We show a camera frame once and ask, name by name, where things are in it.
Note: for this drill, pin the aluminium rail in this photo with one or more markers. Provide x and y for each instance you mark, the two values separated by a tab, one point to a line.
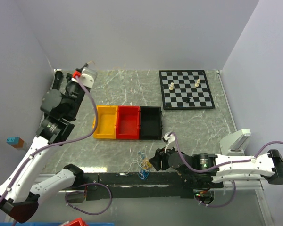
244	185

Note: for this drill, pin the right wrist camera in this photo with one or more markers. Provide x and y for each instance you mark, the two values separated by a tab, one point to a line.
168	138

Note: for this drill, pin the black marker orange cap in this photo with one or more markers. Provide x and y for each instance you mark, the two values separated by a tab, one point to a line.
58	77

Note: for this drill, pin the red bin at bottom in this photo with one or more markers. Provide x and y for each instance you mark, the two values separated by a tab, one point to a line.
77	222

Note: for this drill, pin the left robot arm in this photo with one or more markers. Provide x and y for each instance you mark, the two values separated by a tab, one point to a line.
20	196

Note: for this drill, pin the black plastic bin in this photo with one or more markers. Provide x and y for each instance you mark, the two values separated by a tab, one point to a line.
150	123

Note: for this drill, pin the white chess piece right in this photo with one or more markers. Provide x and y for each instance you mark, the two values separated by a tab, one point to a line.
197	83

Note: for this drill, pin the red plastic bin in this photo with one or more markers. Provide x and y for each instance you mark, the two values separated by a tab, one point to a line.
128	123

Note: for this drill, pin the blue brown toy block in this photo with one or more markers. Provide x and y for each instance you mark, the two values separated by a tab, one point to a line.
17	143

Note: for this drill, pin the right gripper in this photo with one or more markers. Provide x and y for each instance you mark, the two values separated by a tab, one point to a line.
161	155

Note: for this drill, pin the chessboard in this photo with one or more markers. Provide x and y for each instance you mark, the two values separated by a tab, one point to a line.
184	86

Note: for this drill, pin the white chess piece left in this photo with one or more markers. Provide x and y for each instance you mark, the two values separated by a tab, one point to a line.
171	87

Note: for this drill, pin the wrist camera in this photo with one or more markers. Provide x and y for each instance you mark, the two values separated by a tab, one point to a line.
86	75
168	138

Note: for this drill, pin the yellow plastic bin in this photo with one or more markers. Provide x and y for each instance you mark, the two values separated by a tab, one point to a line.
106	128

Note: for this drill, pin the grey white stand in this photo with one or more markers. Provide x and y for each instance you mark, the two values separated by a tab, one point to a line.
235	144

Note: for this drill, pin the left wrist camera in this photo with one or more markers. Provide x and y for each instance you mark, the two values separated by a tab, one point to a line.
86	75

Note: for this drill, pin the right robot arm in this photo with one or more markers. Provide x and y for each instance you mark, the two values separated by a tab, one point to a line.
205	171

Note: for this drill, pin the white chess piece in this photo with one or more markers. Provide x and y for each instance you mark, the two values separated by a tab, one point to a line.
197	83
171	87

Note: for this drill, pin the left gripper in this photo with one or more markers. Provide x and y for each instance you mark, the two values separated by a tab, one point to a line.
69	80

